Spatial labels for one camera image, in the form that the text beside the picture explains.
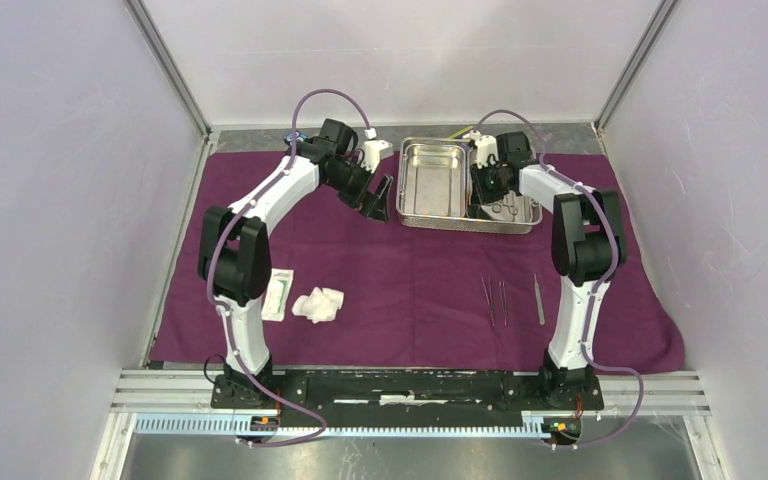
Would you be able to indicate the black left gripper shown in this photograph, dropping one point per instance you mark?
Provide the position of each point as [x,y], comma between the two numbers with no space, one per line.
[374,206]

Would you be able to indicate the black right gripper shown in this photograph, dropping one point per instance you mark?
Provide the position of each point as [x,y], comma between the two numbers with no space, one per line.
[480,194]

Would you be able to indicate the metal mesh instrument tray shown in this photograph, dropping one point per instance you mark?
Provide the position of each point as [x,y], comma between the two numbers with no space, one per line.
[478,225]

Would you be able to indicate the purple cloth wrap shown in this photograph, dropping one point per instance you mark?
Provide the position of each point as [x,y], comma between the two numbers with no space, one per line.
[413,297]

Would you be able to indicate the white gauze wad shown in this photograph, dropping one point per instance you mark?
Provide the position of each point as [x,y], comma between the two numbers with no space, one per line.
[321,305]

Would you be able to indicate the steel needle holder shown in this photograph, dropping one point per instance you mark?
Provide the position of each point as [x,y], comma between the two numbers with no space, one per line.
[487,288]

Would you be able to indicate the thin curved steel tweezers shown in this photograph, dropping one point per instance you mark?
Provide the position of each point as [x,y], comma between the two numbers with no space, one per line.
[503,301]

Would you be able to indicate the steel forceps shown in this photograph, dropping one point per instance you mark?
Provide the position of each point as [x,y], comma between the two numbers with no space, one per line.
[538,301]

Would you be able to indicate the suture packet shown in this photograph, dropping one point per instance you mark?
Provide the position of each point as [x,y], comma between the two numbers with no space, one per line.
[275,298]

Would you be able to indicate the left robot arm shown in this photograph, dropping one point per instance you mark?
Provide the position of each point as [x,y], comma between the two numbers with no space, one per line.
[234,251]

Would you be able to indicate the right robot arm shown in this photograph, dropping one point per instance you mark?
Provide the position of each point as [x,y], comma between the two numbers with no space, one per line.
[587,247]

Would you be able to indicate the steel surgical scissors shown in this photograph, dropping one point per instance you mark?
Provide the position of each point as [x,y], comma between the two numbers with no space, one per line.
[503,211]

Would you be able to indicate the steel right inner pan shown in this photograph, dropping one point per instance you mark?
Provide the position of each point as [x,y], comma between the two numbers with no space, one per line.
[523,208]

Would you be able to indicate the steel pan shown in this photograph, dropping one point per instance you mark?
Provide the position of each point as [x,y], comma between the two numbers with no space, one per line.
[433,176]
[523,208]

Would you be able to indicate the steel left inner pan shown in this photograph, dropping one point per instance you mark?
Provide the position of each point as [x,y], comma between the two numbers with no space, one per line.
[433,176]

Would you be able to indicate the black blue toy car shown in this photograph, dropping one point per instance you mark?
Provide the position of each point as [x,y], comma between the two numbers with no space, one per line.
[292,138]

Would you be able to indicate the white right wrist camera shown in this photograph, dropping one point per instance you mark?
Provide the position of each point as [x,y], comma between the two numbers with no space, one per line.
[486,149]

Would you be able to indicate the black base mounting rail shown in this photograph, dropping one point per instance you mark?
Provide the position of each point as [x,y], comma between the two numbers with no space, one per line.
[437,392]

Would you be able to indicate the aluminium corner frame rail right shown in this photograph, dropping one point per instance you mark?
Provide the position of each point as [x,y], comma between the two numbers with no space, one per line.
[639,55]

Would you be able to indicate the aluminium corner frame rail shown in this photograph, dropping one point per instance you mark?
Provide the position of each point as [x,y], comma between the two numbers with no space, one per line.
[159,48]
[639,55]

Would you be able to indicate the aluminium corner frame rail left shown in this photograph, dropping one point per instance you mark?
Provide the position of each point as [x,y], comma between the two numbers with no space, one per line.
[159,48]

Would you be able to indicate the aluminium front frame rail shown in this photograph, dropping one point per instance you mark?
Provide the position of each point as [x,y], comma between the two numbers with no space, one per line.
[179,402]

